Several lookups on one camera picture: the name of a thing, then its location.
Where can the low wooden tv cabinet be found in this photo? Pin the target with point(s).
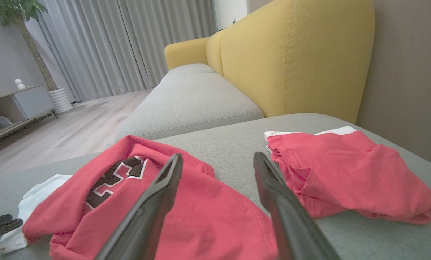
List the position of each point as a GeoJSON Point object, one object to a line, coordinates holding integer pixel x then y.
{"type": "Point", "coordinates": [34, 101]}

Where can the grey pleated curtain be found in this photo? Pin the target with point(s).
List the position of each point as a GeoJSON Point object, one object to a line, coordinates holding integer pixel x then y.
{"type": "Point", "coordinates": [128, 43]}

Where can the white wall socket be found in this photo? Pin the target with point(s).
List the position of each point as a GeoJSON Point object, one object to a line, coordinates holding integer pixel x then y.
{"type": "Point", "coordinates": [232, 18]}

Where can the green leafy indoor tree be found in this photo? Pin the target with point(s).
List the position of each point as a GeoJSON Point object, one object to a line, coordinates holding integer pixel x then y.
{"type": "Point", "coordinates": [31, 47]}

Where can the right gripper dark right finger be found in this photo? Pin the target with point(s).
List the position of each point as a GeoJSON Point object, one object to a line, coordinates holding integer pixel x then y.
{"type": "Point", "coordinates": [291, 224]}

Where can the yellow sofa armrest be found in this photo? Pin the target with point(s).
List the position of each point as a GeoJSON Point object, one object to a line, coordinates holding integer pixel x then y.
{"type": "Point", "coordinates": [186, 50]}

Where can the small white round figurine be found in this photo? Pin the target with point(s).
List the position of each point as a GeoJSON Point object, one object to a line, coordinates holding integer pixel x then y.
{"type": "Point", "coordinates": [19, 84]}

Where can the white ribbed plant pot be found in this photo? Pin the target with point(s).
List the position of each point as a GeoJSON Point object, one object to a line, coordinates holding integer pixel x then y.
{"type": "Point", "coordinates": [60, 101]}

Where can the beige half-height partition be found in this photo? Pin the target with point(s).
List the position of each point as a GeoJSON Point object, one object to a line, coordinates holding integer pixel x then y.
{"type": "Point", "coordinates": [406, 72]}

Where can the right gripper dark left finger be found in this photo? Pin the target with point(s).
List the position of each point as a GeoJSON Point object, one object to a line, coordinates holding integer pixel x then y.
{"type": "Point", "coordinates": [146, 216]}

